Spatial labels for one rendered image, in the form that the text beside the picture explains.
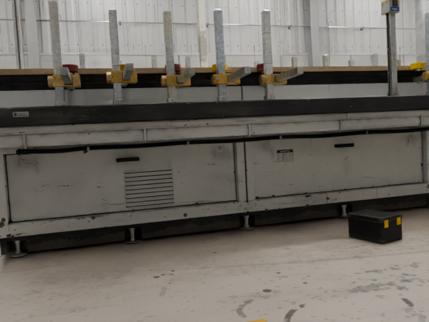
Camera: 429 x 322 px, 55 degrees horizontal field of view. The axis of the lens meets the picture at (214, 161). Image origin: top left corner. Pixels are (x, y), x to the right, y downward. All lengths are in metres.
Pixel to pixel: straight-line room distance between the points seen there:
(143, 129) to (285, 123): 0.73
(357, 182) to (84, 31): 7.58
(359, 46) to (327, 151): 8.91
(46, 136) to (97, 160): 0.33
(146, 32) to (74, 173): 7.46
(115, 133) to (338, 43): 9.41
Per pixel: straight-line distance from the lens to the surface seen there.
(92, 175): 2.21
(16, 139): 2.01
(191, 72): 1.77
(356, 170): 2.68
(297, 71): 1.94
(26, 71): 2.21
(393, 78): 2.53
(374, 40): 11.63
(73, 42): 9.37
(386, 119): 2.51
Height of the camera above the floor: 0.52
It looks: 3 degrees down
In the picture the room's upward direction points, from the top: 3 degrees counter-clockwise
